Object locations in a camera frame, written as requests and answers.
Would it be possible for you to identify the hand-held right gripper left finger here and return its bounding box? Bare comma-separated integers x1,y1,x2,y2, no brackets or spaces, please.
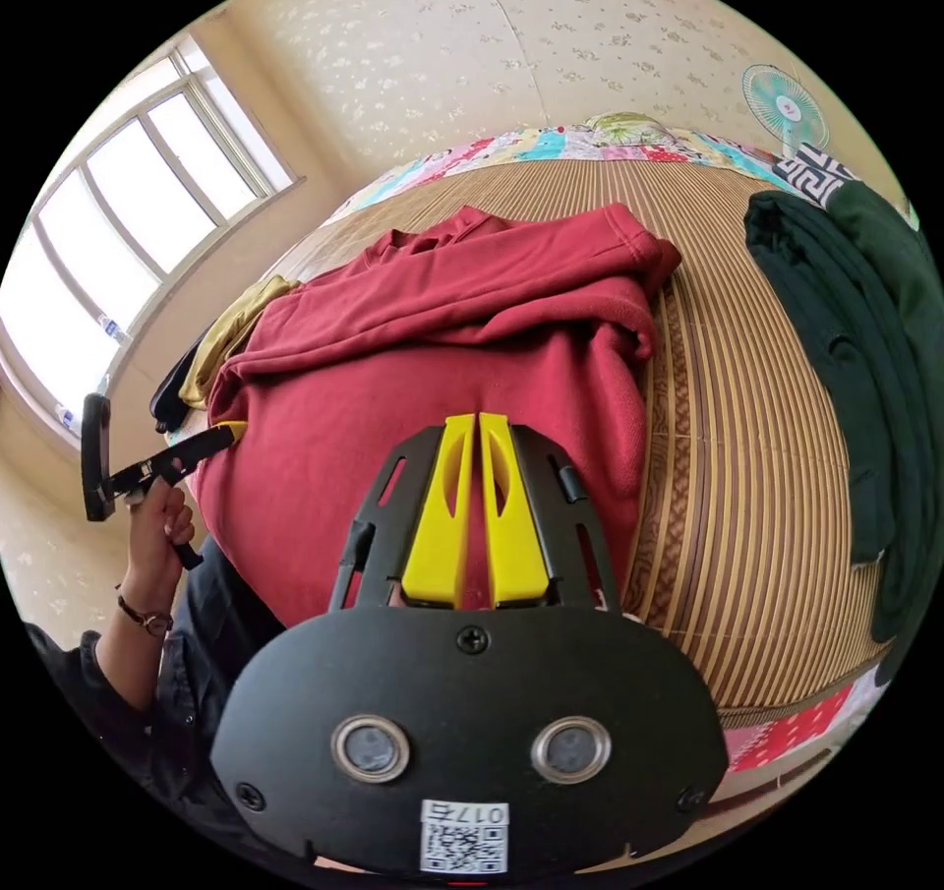
400,413,475,609

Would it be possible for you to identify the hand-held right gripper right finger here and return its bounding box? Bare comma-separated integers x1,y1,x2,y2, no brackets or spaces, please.
479,411,553,609

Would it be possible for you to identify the red sweater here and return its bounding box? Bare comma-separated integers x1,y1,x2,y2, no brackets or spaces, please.
188,203,684,627

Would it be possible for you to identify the person's left forearm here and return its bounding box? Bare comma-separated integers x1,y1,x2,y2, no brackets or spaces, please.
93,583,177,713

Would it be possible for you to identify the person's left hand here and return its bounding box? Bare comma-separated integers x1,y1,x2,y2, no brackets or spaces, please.
123,482,199,602

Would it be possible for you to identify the olive and black pile of clothes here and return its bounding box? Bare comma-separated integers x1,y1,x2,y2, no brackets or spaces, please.
149,274,302,436

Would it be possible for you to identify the window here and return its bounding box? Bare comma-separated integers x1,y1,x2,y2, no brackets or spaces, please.
0,32,308,450

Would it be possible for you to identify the bed with woven mat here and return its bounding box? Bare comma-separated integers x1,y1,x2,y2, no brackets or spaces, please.
163,111,927,779

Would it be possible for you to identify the person's body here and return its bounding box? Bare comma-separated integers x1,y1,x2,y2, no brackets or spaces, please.
22,534,311,885

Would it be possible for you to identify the dark green pile of clothes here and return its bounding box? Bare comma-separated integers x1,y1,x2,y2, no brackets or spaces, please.
742,143,944,645

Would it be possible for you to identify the floral pillow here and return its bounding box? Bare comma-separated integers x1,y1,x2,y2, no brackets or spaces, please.
582,110,674,147

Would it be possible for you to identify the teal standing fan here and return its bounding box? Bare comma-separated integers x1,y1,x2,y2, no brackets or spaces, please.
739,62,833,162

